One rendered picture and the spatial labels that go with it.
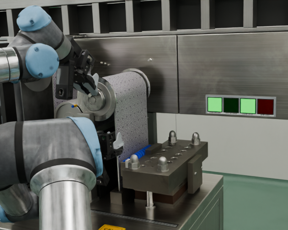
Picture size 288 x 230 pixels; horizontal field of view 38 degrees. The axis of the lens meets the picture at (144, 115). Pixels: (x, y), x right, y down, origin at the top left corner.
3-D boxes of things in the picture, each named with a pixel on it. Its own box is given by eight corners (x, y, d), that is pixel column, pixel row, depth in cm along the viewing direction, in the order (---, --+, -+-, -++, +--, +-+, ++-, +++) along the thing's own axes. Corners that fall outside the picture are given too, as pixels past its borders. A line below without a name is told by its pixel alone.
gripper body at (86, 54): (97, 61, 125) (77, 36, 115) (88, 85, 121) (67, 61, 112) (76, 61, 128) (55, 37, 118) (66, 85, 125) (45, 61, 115)
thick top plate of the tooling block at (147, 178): (122, 187, 133) (121, 169, 131) (169, 152, 168) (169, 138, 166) (168, 194, 126) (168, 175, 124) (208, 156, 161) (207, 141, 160)
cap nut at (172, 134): (166, 142, 161) (166, 131, 160) (170, 140, 164) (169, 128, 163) (175, 143, 159) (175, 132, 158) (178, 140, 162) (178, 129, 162)
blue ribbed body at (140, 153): (120, 169, 138) (120, 159, 137) (147, 152, 157) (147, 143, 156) (129, 170, 136) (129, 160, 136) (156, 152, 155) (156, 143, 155)
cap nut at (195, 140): (189, 144, 157) (189, 133, 156) (193, 142, 160) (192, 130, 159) (199, 145, 155) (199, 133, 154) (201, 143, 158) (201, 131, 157)
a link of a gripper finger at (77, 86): (96, 82, 133) (84, 65, 126) (91, 98, 131) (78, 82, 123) (88, 81, 135) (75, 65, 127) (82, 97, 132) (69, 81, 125)
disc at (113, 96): (78, 119, 139) (75, 75, 136) (79, 119, 139) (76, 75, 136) (117, 122, 132) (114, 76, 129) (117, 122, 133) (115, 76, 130)
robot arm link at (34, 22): (7, 24, 103) (27, -1, 105) (32, 50, 112) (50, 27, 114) (26, 31, 99) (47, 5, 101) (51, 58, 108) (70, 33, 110)
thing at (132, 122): (117, 167, 137) (114, 112, 134) (147, 148, 158) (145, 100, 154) (118, 167, 137) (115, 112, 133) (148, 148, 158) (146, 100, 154)
